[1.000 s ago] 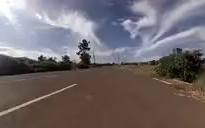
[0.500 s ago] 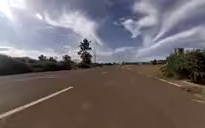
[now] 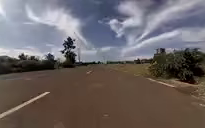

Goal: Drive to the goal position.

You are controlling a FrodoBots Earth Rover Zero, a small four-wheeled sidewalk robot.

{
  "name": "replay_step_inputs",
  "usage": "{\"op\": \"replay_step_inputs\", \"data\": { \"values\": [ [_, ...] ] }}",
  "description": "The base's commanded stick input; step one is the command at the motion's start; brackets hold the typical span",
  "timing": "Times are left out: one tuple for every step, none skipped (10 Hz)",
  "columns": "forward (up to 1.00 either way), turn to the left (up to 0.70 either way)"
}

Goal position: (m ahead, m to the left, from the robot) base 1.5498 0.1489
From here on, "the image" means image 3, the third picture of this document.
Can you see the distant row of trees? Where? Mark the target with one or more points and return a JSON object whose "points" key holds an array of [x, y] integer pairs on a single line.
{"points": [[123, 61]]}

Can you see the reddish brown asphalt road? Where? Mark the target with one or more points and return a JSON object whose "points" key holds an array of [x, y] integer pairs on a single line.
{"points": [[100, 96]]}

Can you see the dry grass verge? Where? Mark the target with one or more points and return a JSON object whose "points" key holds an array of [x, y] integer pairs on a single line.
{"points": [[136, 69]]}

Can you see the tall dark tree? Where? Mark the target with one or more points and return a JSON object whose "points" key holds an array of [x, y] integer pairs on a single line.
{"points": [[69, 50]]}

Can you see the white road edge line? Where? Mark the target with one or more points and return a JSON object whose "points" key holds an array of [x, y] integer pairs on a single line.
{"points": [[163, 82]]}

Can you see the large green bush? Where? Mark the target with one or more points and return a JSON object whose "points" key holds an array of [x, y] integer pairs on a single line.
{"points": [[178, 65]]}

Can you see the row of bushes and trees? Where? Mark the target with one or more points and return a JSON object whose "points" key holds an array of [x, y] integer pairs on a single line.
{"points": [[23, 64]]}

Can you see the white dashed centre line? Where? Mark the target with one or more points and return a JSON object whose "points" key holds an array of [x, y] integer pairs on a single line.
{"points": [[21, 106]]}

